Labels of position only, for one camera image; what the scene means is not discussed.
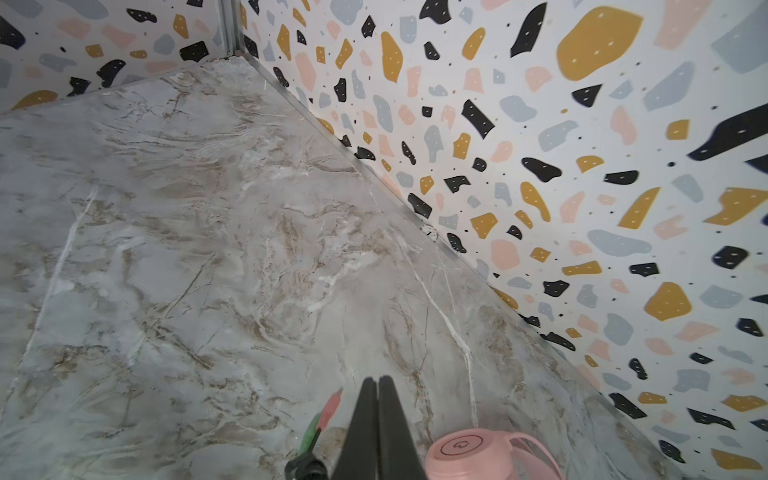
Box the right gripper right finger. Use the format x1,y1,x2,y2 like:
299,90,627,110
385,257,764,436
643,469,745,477
379,376,427,480

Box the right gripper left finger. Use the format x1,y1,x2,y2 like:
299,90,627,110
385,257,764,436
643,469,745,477
331,377,378,480

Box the pink headphones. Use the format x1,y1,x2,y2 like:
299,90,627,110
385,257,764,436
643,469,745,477
424,429,564,480

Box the left corner aluminium post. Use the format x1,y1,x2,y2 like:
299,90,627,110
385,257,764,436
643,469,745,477
218,0,242,56

